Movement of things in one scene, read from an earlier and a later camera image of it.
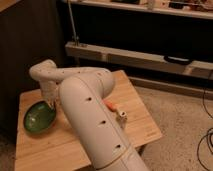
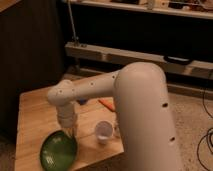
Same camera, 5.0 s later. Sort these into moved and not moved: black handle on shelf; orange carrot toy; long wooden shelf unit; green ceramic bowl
Moved: green ceramic bowl
Not moved: orange carrot toy; long wooden shelf unit; black handle on shelf
